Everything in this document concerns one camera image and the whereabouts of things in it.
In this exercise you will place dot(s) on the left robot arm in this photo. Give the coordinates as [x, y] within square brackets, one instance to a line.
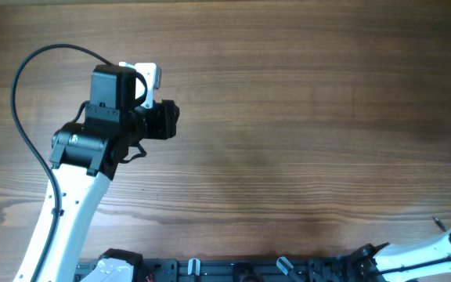
[118, 115]

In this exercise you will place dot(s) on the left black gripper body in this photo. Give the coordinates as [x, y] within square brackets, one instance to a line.
[160, 121]

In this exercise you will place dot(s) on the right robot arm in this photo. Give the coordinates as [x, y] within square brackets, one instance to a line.
[406, 262]

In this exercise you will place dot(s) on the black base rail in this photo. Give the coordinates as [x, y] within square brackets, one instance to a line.
[195, 270]

